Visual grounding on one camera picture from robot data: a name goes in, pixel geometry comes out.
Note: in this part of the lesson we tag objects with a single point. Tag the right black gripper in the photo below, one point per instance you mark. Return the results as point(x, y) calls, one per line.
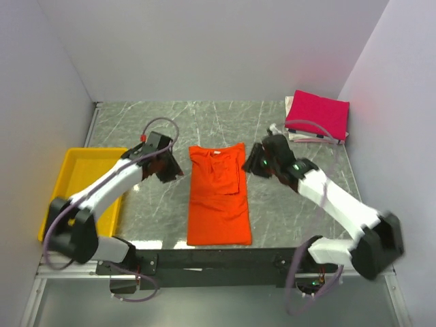
point(252, 161)

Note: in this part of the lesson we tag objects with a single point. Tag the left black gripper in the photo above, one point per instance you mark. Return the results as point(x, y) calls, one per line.
point(169, 174)

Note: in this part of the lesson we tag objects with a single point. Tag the orange t shirt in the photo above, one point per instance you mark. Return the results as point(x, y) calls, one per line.
point(218, 201)

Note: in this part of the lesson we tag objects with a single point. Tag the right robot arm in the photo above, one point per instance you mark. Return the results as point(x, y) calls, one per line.
point(376, 239)

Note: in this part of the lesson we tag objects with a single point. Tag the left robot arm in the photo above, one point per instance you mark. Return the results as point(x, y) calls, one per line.
point(71, 226)

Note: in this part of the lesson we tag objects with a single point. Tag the folded white t shirt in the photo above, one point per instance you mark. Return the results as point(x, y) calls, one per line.
point(296, 134)

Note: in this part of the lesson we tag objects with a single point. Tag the folded magenta t shirt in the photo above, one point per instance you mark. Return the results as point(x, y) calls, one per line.
point(316, 114)

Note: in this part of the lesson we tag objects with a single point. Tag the yellow plastic tray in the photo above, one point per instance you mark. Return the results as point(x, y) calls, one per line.
point(80, 168)

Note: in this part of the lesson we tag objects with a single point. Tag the black base beam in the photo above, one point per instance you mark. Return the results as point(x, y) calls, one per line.
point(202, 268)

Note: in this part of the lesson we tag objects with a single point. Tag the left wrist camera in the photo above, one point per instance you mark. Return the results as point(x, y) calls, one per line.
point(156, 140)

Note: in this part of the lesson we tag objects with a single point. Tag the aluminium frame rail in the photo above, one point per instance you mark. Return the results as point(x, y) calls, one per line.
point(88, 271)

